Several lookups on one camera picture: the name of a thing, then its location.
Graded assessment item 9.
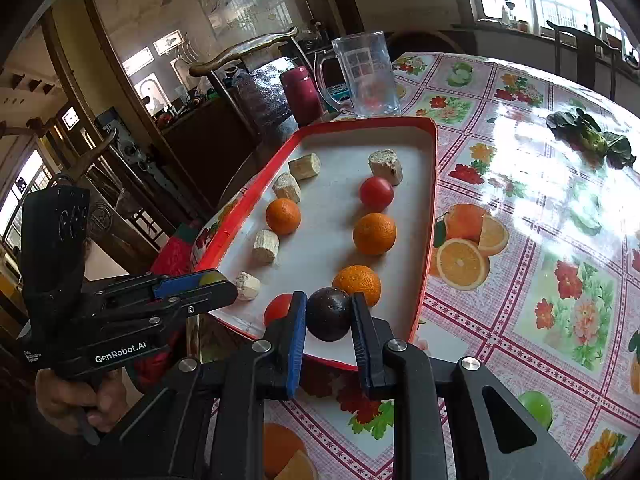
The floral plastic tablecloth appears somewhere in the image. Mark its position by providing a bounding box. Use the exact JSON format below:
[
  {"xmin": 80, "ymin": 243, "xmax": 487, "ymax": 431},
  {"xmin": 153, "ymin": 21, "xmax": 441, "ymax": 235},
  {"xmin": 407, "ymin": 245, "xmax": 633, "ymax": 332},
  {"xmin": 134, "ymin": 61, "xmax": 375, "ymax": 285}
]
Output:
[{"xmin": 210, "ymin": 52, "xmax": 640, "ymax": 480}]

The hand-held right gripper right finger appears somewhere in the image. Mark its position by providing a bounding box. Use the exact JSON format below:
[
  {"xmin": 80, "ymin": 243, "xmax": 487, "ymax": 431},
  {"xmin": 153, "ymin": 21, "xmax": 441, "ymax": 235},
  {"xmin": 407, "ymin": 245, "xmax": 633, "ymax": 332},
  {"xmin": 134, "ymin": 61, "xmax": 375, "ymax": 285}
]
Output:
[{"xmin": 350, "ymin": 292, "xmax": 586, "ymax": 480}]

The beige cut yam chunk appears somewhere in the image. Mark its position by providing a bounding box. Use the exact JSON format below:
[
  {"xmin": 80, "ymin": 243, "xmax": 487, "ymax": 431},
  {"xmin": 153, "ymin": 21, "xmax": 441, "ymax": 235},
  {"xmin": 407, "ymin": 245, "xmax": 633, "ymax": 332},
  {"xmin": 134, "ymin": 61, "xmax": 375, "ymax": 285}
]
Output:
[
  {"xmin": 234, "ymin": 271, "xmax": 262, "ymax": 302},
  {"xmin": 368, "ymin": 149, "xmax": 404, "ymax": 187},
  {"xmin": 288, "ymin": 153, "xmax": 322, "ymax": 181},
  {"xmin": 252, "ymin": 230, "xmax": 280, "ymax": 267},
  {"xmin": 272, "ymin": 172, "xmax": 302, "ymax": 204}
]

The clear plastic pitcher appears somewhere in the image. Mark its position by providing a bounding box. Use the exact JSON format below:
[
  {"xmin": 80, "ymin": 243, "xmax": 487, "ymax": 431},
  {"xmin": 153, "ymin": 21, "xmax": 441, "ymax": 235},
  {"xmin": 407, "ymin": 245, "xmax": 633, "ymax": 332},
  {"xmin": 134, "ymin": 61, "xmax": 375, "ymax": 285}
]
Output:
[{"xmin": 313, "ymin": 31, "xmax": 403, "ymax": 120}]

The dark straight-back wooden chair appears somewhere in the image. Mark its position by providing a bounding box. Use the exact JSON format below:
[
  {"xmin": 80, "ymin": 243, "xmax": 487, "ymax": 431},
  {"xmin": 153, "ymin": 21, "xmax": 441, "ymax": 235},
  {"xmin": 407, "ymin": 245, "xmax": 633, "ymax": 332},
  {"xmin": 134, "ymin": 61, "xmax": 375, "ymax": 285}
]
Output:
[{"xmin": 546, "ymin": 20, "xmax": 621, "ymax": 103}]

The red rimmed white tray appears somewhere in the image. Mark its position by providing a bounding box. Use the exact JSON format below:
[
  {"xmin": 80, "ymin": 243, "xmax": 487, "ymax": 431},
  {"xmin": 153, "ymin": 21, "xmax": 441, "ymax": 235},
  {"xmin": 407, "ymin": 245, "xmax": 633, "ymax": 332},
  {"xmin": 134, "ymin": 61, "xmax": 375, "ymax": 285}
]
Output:
[{"xmin": 192, "ymin": 116, "xmax": 438, "ymax": 372}]

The person's left hand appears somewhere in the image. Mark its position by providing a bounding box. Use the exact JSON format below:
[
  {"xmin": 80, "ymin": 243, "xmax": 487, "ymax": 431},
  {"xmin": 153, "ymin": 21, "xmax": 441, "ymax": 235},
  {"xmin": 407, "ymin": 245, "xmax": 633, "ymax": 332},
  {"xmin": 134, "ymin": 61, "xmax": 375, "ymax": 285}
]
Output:
[{"xmin": 34, "ymin": 367, "xmax": 128, "ymax": 433}]

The red thermos bottle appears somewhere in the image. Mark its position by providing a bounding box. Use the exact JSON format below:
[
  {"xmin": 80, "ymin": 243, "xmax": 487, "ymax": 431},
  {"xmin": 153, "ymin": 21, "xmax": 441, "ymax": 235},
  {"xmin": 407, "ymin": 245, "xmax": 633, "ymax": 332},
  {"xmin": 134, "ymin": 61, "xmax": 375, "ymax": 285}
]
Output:
[{"xmin": 279, "ymin": 65, "xmax": 326, "ymax": 127}]

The dark purple plum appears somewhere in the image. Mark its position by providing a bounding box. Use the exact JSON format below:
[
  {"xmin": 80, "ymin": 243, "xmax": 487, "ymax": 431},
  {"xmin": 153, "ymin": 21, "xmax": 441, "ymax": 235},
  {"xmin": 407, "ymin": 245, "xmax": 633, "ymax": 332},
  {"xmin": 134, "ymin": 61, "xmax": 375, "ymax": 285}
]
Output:
[{"xmin": 305, "ymin": 287, "xmax": 352, "ymax": 342}]

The red tomato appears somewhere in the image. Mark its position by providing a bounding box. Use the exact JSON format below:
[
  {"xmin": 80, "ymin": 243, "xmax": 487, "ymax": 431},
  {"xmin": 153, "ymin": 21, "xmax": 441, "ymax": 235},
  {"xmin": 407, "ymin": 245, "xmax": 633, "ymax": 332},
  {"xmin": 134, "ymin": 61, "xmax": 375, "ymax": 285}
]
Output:
[
  {"xmin": 263, "ymin": 293, "xmax": 293, "ymax": 327},
  {"xmin": 359, "ymin": 176, "xmax": 395, "ymax": 213}
]

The dark rounded chair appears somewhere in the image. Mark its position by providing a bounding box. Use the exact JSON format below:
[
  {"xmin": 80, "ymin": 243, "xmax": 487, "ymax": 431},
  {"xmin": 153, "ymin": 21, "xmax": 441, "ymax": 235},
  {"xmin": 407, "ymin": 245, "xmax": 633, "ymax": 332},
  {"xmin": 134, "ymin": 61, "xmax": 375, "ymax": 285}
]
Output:
[{"xmin": 387, "ymin": 30, "xmax": 476, "ymax": 58}]

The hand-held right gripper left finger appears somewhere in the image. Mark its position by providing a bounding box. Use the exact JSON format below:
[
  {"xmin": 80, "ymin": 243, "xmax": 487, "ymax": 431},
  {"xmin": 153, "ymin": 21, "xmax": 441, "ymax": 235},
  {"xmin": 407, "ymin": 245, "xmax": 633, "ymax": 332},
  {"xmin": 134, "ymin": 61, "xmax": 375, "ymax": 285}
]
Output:
[{"xmin": 102, "ymin": 290, "xmax": 308, "ymax": 480}]

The carved wooden chair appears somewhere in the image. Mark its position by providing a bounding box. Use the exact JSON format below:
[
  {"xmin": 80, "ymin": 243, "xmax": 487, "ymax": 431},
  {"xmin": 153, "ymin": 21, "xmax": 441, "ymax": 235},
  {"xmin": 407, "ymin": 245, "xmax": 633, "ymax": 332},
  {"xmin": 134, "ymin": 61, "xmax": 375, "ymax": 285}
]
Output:
[
  {"xmin": 50, "ymin": 130, "xmax": 166, "ymax": 261},
  {"xmin": 189, "ymin": 27, "xmax": 321, "ymax": 161}
]

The blue white box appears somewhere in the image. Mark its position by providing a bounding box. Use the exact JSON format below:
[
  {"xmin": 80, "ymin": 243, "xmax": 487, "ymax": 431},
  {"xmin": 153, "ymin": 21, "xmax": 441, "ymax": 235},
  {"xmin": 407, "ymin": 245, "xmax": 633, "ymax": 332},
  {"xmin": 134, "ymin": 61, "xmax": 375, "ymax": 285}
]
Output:
[{"xmin": 325, "ymin": 82, "xmax": 353, "ymax": 106}]

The leafy green vegetable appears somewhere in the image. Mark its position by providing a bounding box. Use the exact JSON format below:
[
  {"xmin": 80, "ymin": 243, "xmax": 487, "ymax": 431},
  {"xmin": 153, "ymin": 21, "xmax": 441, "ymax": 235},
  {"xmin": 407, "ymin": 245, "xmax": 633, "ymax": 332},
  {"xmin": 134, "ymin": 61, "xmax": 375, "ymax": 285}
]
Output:
[{"xmin": 545, "ymin": 107, "xmax": 637, "ymax": 171}]

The red plastic bag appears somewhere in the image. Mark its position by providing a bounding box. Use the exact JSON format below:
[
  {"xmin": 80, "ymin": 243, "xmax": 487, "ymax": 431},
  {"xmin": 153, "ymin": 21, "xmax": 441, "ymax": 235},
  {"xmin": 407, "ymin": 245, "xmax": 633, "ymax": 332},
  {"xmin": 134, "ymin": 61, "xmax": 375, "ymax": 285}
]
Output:
[{"xmin": 150, "ymin": 230, "xmax": 203, "ymax": 278}]

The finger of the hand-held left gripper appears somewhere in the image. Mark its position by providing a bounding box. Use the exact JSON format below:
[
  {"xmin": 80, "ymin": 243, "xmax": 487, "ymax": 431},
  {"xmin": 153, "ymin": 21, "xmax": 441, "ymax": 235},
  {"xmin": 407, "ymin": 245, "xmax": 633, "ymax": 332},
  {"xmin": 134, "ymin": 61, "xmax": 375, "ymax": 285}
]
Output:
[
  {"xmin": 82, "ymin": 272, "xmax": 203, "ymax": 306},
  {"xmin": 102, "ymin": 282, "xmax": 238, "ymax": 333}
]

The orange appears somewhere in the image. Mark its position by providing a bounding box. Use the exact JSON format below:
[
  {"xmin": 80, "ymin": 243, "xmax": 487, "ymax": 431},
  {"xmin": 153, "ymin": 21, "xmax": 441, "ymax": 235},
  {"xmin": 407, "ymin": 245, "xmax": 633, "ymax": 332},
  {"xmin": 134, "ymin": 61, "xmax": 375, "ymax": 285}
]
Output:
[
  {"xmin": 332, "ymin": 265, "xmax": 382, "ymax": 307},
  {"xmin": 265, "ymin": 198, "xmax": 302, "ymax": 236},
  {"xmin": 352, "ymin": 212, "xmax": 398, "ymax": 256}
]

